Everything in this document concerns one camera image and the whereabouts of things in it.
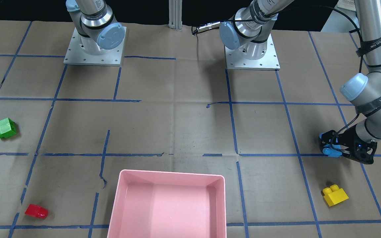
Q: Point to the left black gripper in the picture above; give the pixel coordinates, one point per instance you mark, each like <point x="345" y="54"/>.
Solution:
<point x="352" y="137"/>

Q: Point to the blue toy block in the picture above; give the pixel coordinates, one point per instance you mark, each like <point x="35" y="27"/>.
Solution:
<point x="327" y="148"/>

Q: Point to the green toy block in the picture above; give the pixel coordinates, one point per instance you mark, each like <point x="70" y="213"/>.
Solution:
<point x="7" y="128"/>

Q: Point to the yellow toy block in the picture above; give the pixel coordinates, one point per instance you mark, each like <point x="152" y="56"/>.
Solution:
<point x="334" y="195"/>

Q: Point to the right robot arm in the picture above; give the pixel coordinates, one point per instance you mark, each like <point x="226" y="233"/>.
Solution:
<point x="38" y="55"/>

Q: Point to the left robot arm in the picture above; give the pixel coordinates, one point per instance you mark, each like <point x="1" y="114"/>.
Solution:
<point x="363" y="90"/>

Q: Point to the pink plastic box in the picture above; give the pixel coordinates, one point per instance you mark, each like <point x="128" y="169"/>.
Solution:
<point x="155" y="204"/>

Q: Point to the red toy block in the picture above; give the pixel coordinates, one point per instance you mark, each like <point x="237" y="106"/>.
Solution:
<point x="36" y="211"/>

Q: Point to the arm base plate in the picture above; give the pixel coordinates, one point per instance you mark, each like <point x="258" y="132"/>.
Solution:
<point x="253" y="56"/>
<point x="84" y="51"/>

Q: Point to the aluminium frame post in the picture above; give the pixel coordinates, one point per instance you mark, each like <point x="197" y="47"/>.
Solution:
<point x="175" y="14"/>

